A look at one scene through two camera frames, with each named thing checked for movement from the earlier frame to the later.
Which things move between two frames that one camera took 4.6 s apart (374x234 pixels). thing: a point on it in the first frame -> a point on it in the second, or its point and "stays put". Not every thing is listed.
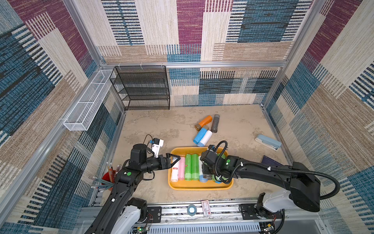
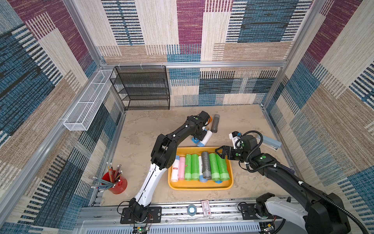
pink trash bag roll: [181, 168] stays put
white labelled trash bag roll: [202, 180] stays put
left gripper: [168, 157] -> [200, 138]
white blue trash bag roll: [175, 172] stays put
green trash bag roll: [188, 168] stays put
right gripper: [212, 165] -> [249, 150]
